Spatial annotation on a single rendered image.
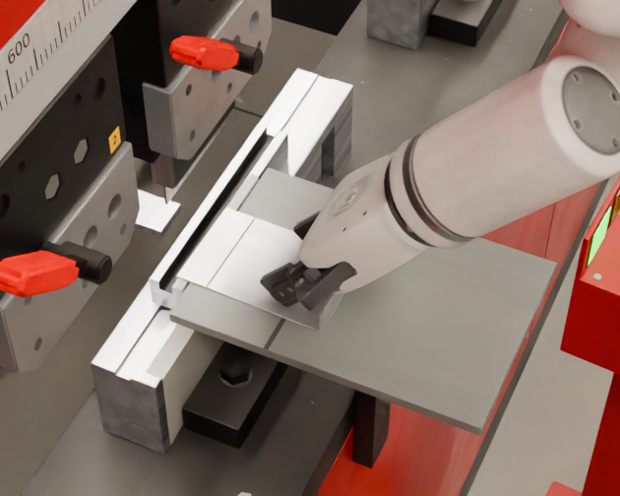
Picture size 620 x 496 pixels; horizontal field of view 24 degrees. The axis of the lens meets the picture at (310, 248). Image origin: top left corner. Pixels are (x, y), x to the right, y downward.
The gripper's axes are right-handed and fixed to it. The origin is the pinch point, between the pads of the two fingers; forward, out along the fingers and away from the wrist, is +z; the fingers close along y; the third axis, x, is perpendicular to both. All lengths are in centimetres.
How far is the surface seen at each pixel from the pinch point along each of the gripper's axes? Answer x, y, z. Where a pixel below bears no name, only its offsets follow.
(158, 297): -5.1, 5.2, 10.3
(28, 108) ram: -25.7, 22.5, -21.3
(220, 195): -6.2, -5.8, 8.9
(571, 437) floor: 78, -65, 68
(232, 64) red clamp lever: -17.5, 6.7, -17.9
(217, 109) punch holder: -14.6, 2.7, -9.0
